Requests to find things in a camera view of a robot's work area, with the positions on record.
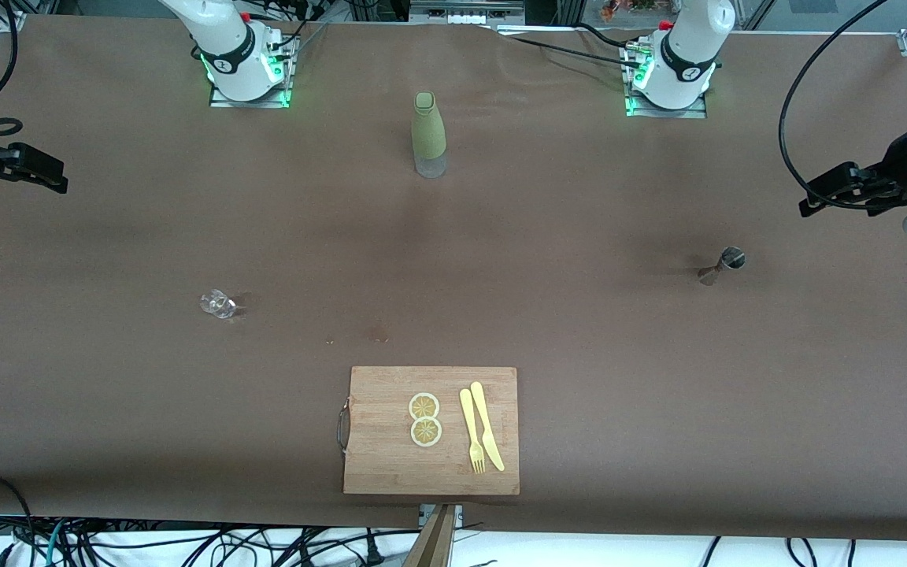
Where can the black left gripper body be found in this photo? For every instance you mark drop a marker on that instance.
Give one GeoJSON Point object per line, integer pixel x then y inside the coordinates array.
{"type": "Point", "coordinates": [897, 160]}

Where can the steel jigger measuring cup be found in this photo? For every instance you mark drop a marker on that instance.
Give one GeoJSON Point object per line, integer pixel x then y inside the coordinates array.
{"type": "Point", "coordinates": [732, 257]}

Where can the clear glass cup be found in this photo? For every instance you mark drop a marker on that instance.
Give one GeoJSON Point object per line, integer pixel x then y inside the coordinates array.
{"type": "Point", "coordinates": [217, 304]}

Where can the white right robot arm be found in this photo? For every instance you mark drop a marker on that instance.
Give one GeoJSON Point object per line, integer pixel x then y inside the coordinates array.
{"type": "Point", "coordinates": [225, 47]}

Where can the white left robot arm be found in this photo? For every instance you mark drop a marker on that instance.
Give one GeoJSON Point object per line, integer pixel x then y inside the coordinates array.
{"type": "Point", "coordinates": [690, 47]}

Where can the brown table cover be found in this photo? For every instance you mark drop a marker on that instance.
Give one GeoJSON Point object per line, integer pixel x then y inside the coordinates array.
{"type": "Point", "coordinates": [579, 331]}

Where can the olive green sleeved bottle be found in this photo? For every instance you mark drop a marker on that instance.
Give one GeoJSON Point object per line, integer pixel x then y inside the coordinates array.
{"type": "Point", "coordinates": [428, 130]}

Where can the grey power strip box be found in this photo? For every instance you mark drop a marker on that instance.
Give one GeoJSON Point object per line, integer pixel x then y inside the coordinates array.
{"type": "Point", "coordinates": [465, 14]}

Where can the yellow plastic knife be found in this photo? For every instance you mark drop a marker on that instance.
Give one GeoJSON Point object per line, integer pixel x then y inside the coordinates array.
{"type": "Point", "coordinates": [486, 433]}

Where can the yellow plastic fork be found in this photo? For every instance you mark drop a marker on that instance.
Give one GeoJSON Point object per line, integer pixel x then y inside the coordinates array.
{"type": "Point", "coordinates": [469, 421]}

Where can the wooden cutting board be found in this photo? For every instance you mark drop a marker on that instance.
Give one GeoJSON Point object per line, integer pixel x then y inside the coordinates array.
{"type": "Point", "coordinates": [383, 465]}

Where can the lemon slice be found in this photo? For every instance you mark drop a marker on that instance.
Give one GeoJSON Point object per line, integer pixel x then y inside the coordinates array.
{"type": "Point", "coordinates": [426, 432]}
{"type": "Point", "coordinates": [423, 406]}

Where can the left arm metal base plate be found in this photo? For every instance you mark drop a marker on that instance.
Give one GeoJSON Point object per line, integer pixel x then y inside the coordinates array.
{"type": "Point", "coordinates": [633, 102]}

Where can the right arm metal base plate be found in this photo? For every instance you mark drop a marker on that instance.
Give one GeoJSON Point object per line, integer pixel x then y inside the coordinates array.
{"type": "Point", "coordinates": [286, 75]}

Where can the wooden camera mount post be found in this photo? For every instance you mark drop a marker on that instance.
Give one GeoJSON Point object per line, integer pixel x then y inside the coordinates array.
{"type": "Point", "coordinates": [436, 543]}

